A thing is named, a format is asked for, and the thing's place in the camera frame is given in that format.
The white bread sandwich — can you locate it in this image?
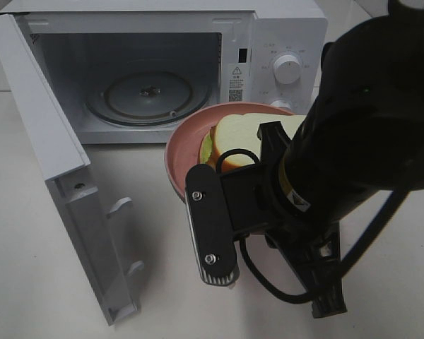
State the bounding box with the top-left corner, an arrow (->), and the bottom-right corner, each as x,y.
198,113 -> 305,167

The white microwave door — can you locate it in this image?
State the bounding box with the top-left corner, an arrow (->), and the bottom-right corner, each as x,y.
0,14 -> 144,325

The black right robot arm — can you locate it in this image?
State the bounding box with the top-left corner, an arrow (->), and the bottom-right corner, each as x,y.
220,1 -> 424,318

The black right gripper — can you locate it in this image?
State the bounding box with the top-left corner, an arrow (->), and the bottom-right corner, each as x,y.
218,121 -> 348,319

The lower white timer knob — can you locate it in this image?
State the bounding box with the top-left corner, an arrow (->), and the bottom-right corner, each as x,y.
271,100 -> 292,110

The glass microwave turntable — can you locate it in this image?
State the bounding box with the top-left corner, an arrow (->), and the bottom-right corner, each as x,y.
86,59 -> 215,126

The pink plate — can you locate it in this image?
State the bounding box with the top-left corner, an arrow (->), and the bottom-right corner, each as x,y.
165,102 -> 293,201

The white warning label sticker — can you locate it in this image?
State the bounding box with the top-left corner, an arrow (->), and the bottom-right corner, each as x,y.
226,63 -> 248,102

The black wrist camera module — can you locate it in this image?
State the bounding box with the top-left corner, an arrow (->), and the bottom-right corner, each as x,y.
184,164 -> 240,287

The white microwave oven body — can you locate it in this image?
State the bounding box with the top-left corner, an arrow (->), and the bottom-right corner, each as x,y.
0,1 -> 327,144

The upper white power knob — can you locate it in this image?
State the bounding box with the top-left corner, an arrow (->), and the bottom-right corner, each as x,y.
273,53 -> 302,85

